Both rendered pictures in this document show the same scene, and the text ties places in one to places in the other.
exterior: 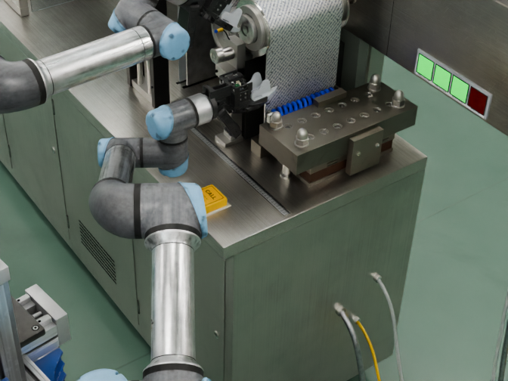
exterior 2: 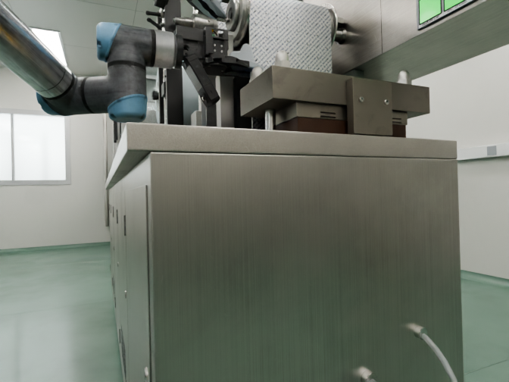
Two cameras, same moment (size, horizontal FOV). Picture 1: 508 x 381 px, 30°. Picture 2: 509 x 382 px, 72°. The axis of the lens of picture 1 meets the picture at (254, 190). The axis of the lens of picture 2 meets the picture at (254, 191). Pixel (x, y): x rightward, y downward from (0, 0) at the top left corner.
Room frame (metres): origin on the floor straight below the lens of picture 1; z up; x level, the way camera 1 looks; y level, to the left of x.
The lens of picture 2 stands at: (1.23, -0.20, 0.80)
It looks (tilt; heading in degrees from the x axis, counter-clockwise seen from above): 0 degrees down; 13
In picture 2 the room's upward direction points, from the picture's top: 1 degrees counter-clockwise
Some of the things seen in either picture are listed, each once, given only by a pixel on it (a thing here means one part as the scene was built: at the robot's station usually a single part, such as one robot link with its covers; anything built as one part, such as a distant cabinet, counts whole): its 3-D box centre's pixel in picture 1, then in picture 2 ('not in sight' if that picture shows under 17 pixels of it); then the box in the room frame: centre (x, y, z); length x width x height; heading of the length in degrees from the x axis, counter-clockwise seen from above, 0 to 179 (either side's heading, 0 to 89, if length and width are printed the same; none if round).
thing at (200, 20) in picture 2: not in sight; (201, 25); (2.28, 0.19, 1.33); 0.06 x 0.06 x 0.06; 36
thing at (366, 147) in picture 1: (364, 151); (370, 108); (1.97, -0.28, 0.96); 0.10 x 0.03 x 0.11; 126
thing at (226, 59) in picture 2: (251, 102); (229, 63); (1.99, 0.02, 1.09); 0.09 x 0.05 x 0.02; 125
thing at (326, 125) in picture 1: (339, 124); (335, 101); (2.04, -0.22, 1.00); 0.40 x 0.16 x 0.06; 126
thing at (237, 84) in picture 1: (226, 97); (201, 51); (1.97, 0.08, 1.12); 0.12 x 0.08 x 0.09; 126
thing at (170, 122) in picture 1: (171, 120); (126, 46); (1.88, 0.20, 1.11); 0.11 x 0.08 x 0.09; 126
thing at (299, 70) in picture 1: (302, 72); (292, 67); (2.11, -0.11, 1.11); 0.23 x 0.01 x 0.18; 126
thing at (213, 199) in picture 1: (208, 199); not in sight; (1.82, 0.11, 0.91); 0.07 x 0.07 x 0.02; 36
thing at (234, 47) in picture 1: (229, 92); (220, 95); (2.09, 0.07, 1.05); 0.06 x 0.05 x 0.31; 126
